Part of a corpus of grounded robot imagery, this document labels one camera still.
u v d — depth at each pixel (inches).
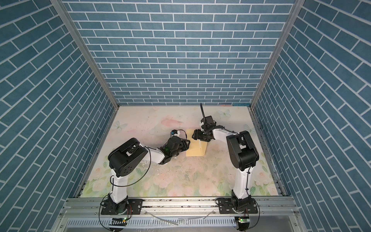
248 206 27.0
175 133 34.9
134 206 28.8
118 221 28.5
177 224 27.4
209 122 31.9
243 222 29.0
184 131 34.9
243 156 20.4
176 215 28.6
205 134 30.1
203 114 32.5
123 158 20.7
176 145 30.5
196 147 37.0
